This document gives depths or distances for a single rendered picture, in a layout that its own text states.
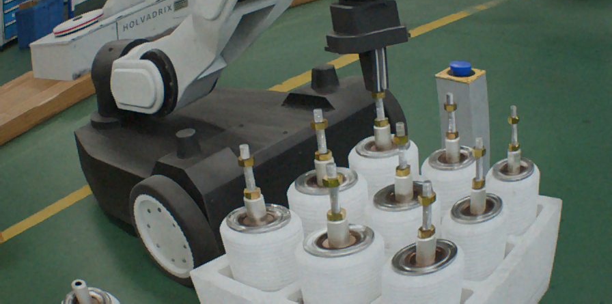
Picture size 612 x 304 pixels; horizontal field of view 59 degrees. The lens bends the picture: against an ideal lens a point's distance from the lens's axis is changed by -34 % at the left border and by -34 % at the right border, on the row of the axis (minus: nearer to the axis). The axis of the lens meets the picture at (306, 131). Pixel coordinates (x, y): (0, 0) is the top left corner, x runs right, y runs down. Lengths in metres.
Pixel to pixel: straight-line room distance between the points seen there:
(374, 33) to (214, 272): 0.36
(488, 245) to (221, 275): 0.34
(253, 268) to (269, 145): 0.45
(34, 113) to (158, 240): 1.43
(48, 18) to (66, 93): 2.63
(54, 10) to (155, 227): 4.17
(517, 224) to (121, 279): 0.76
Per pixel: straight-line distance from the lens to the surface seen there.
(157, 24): 3.06
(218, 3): 1.21
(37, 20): 5.20
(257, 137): 1.33
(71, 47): 2.77
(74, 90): 2.71
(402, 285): 0.72
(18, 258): 1.50
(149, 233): 1.28
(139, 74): 1.44
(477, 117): 1.13
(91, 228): 1.55
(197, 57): 1.35
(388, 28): 0.99
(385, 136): 1.03
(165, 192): 1.17
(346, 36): 0.96
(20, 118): 2.56
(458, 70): 1.12
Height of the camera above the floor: 0.63
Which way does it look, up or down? 19 degrees down
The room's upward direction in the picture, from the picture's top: 8 degrees counter-clockwise
